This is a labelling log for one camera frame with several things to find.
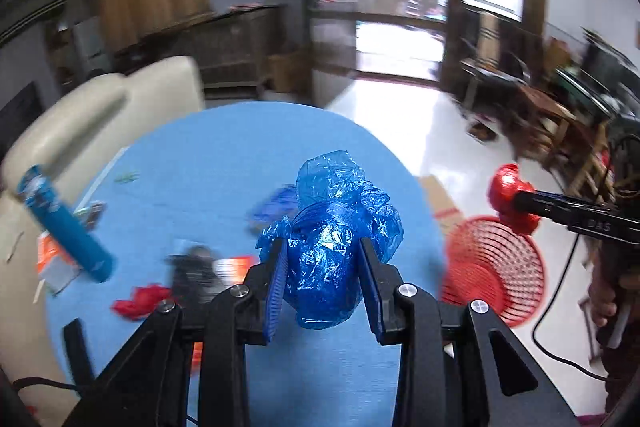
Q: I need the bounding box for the blue plastic bag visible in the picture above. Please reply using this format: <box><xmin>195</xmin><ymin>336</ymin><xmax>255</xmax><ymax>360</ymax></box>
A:
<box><xmin>256</xmin><ymin>150</ymin><xmax>404</xmax><ymax>329</ymax></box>

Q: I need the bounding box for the red plastic bag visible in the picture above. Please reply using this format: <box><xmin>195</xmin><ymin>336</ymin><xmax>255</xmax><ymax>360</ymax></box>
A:
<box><xmin>487</xmin><ymin>164</ymin><xmax>540</xmax><ymax>236</ymax></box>

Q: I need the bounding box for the person's right hand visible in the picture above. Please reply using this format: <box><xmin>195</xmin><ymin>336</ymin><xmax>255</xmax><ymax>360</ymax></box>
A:
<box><xmin>588</xmin><ymin>271</ymin><xmax>617</xmax><ymax>327</ymax></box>

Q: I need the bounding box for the red yellow medicine box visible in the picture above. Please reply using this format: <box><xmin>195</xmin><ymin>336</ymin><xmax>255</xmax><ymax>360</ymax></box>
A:
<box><xmin>213</xmin><ymin>255</ymin><xmax>259</xmax><ymax>287</ymax></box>

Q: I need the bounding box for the blue cardboard box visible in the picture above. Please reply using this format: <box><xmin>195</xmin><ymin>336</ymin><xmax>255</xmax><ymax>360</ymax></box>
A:
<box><xmin>247</xmin><ymin>184</ymin><xmax>298</xmax><ymax>233</ymax></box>

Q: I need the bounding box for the black crumpled plastic bag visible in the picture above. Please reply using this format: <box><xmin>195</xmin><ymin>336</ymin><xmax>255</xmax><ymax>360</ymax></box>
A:
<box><xmin>168</xmin><ymin>245</ymin><xmax>224</xmax><ymax>308</ymax></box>

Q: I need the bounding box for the red plastic waste basket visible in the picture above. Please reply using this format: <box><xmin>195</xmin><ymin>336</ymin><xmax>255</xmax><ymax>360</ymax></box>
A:
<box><xmin>442</xmin><ymin>216</ymin><xmax>546</xmax><ymax>327</ymax></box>

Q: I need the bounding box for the red crumpled wrapper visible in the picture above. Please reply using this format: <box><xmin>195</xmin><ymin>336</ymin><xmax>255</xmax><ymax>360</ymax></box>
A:
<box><xmin>111</xmin><ymin>284</ymin><xmax>171</xmax><ymax>321</ymax></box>

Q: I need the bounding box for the green candy wrapper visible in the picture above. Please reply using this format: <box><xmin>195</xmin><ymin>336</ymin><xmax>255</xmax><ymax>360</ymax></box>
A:
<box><xmin>115</xmin><ymin>172</ymin><xmax>139</xmax><ymax>184</ymax></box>

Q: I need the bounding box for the teal thermos bottle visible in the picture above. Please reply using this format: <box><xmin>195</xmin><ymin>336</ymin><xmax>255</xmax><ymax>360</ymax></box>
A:
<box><xmin>17</xmin><ymin>166</ymin><xmax>115</xmax><ymax>283</ymax></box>

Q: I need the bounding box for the dark snack packet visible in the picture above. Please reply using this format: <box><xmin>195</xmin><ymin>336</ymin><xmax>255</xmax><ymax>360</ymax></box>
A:
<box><xmin>74</xmin><ymin>202</ymin><xmax>106</xmax><ymax>231</ymax></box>

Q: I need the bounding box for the black smartphone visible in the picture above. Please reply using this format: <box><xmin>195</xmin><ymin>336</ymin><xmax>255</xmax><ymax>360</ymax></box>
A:
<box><xmin>63</xmin><ymin>319</ymin><xmax>94</xmax><ymax>388</ymax></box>

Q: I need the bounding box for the orange white tissue box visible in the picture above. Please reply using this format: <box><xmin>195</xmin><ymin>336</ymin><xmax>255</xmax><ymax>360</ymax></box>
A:
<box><xmin>36</xmin><ymin>232</ymin><xmax>80</xmax><ymax>295</ymax></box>

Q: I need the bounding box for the wooden slatted cabinet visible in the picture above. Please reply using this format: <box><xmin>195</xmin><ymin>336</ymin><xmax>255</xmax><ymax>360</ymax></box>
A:
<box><xmin>163</xmin><ymin>5</ymin><xmax>286</xmax><ymax>100</ymax></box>

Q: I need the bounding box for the cream leather sofa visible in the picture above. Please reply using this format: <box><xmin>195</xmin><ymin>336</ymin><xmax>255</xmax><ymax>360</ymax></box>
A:
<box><xmin>0</xmin><ymin>55</ymin><xmax>206</xmax><ymax>427</ymax></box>

